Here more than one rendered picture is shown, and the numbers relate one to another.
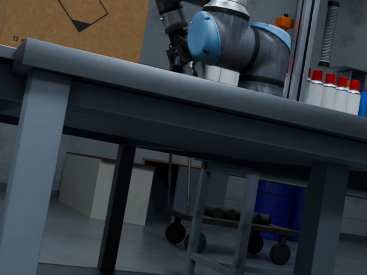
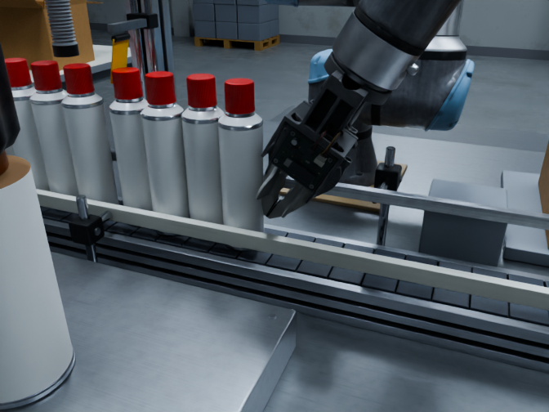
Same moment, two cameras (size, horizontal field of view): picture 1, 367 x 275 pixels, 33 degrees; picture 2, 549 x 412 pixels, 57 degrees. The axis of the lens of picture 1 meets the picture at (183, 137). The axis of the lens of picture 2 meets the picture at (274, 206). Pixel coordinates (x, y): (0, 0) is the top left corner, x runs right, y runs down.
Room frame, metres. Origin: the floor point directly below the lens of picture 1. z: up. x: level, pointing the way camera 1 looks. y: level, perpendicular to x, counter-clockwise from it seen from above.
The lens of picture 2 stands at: (2.25, 0.37, 1.21)
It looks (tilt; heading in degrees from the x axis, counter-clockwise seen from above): 26 degrees down; 225
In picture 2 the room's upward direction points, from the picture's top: straight up
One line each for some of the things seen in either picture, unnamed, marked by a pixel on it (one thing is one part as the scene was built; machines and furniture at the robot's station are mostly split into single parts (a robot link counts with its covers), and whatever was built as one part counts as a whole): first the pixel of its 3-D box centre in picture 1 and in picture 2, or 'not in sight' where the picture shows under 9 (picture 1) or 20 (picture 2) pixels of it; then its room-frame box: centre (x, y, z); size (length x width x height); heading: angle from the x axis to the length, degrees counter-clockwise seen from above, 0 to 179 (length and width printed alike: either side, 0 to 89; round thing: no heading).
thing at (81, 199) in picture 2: not in sight; (90, 239); (2.03, -0.18, 0.89); 0.03 x 0.03 x 0.12; 24
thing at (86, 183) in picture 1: (101, 184); not in sight; (8.03, 0.94, 0.35); 2.05 x 0.66 x 0.70; 22
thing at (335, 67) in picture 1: (350, 70); not in sight; (2.21, -0.55, 1.14); 0.14 x 0.11 x 0.01; 114
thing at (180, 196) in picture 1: (179, 192); not in sight; (8.73, -0.08, 0.40); 1.50 x 0.77 x 0.80; 22
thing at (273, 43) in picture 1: (263, 53); (345, 87); (1.54, -0.16, 1.00); 0.13 x 0.12 x 0.14; 118
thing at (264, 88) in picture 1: (258, 99); (338, 150); (1.54, -0.17, 0.89); 0.15 x 0.15 x 0.10
